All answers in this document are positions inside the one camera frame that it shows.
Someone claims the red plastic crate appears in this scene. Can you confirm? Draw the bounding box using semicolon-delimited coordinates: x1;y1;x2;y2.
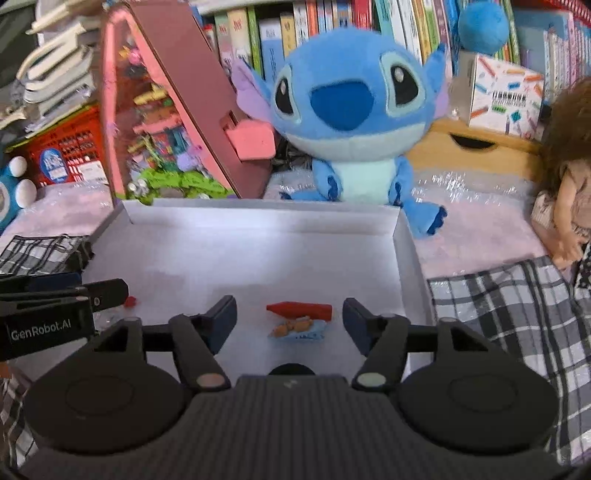
6;107;110;186

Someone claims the blue hair clip orange charm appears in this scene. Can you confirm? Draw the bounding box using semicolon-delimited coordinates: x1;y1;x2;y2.
268;316;329;343

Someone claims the blue cat robot plush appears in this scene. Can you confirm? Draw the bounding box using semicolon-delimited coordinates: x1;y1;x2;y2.
0;156;38;232

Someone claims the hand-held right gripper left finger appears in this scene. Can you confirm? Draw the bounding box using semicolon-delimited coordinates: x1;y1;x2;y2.
95;295;239;393

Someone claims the stack of worn books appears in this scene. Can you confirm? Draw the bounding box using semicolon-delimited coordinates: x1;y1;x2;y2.
0;13;101;131

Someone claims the pink triangular diorama house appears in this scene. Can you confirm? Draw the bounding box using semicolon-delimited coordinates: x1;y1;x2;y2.
99;0;278;205

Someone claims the pink fleece sheet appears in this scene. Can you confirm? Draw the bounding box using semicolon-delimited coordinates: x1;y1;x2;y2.
0;182;551;278

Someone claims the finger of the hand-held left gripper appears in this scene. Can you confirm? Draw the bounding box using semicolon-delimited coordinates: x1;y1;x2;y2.
0;278;130;311
0;235;94;294

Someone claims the blue white round plush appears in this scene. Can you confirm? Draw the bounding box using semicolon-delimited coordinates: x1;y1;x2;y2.
458;0;511;55

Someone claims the clear bubble wrap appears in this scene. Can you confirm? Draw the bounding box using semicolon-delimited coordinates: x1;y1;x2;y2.
270;168;546;210

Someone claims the row of colourful children's books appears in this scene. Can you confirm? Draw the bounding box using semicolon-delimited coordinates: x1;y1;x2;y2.
202;0;591;94

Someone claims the brown haired doll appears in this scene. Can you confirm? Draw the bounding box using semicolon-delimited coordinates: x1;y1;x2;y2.
530;76;591;274

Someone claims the black white plaid blanket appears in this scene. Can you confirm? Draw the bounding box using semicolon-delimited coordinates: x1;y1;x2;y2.
0;234;591;468

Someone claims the wooden drawer box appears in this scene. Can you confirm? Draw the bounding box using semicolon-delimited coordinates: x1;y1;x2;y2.
405;117;546;182

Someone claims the white shallow cardboard box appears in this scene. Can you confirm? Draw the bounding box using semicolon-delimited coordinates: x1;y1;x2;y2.
87;198;437;371

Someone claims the blue alien plush toy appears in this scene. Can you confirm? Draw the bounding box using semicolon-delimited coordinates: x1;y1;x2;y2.
230;25;451;239

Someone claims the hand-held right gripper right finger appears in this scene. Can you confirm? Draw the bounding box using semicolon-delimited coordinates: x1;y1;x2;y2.
342;298;505;393

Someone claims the white box with crayon print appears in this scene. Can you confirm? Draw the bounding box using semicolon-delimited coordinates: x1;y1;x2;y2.
463;50;546;140

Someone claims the red bottle shaped toy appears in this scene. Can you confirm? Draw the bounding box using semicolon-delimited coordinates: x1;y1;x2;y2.
266;301;334;320

